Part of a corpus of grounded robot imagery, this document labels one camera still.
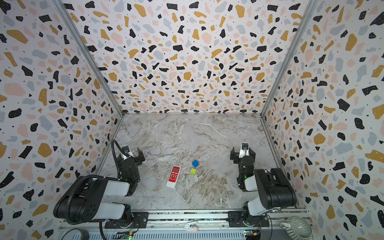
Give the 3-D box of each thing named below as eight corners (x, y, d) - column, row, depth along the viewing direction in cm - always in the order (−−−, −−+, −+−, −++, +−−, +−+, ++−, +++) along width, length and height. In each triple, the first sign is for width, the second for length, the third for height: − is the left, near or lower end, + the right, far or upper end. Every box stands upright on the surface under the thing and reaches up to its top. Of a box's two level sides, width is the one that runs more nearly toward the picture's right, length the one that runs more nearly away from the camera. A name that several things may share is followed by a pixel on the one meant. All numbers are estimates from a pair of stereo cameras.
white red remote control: (165, 186, 87) (165, 184, 85) (173, 166, 95) (172, 164, 93) (174, 188, 86) (174, 186, 85) (181, 167, 94) (181, 166, 93)
